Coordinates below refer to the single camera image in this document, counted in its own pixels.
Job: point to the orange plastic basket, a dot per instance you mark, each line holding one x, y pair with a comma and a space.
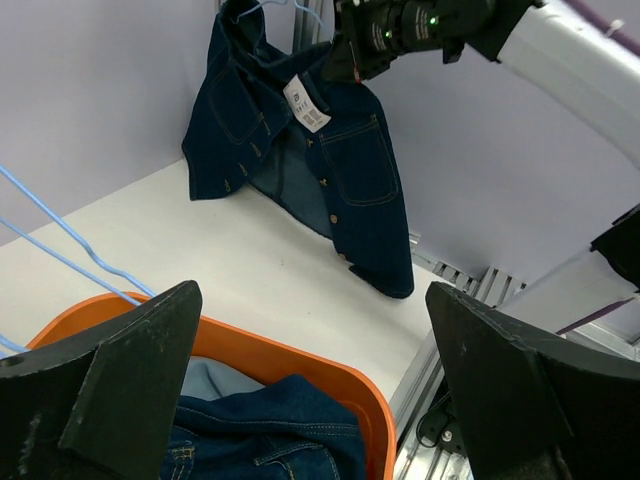
266, 361

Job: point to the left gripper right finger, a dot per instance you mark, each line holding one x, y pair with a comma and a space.
530, 404

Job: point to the dark blue denim garment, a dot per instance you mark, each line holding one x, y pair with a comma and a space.
287, 430

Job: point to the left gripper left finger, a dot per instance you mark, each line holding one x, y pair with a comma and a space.
99, 404

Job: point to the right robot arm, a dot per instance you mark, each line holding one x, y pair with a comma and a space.
521, 162

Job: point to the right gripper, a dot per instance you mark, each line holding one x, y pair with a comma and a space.
361, 48

